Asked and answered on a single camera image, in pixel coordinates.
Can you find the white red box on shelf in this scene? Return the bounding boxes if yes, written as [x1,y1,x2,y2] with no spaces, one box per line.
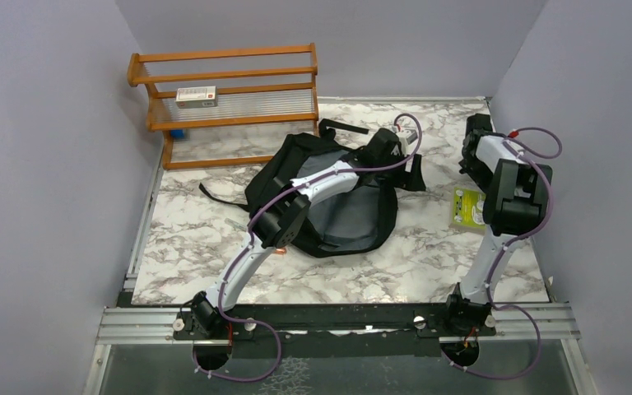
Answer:
[174,86,217,109]

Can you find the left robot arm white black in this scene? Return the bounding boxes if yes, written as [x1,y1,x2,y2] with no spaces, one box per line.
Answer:
[190,128,425,338]

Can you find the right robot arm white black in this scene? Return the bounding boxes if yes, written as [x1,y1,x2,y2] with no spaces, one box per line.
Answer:
[441,114,553,335]

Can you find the blue object under shelf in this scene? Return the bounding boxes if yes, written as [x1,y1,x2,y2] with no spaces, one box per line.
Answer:
[170,129,186,139]

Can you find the wooden shelf rack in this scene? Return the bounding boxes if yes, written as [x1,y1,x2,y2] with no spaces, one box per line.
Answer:
[127,43,319,170]

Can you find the green comic book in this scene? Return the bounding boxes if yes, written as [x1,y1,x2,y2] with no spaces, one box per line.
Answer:
[449,187,486,235]

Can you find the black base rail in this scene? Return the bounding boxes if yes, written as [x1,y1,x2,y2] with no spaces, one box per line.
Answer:
[172,303,496,359]

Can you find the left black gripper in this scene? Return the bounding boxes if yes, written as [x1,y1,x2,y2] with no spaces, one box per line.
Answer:
[373,149,424,191]

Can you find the grey black pen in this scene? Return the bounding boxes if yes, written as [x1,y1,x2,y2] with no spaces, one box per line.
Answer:
[225,218,246,231]

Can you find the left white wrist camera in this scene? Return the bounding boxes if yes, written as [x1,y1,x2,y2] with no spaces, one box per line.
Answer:
[392,124,419,157]

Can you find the black student backpack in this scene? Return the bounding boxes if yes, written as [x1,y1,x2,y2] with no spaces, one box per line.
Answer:
[198,118,400,259]

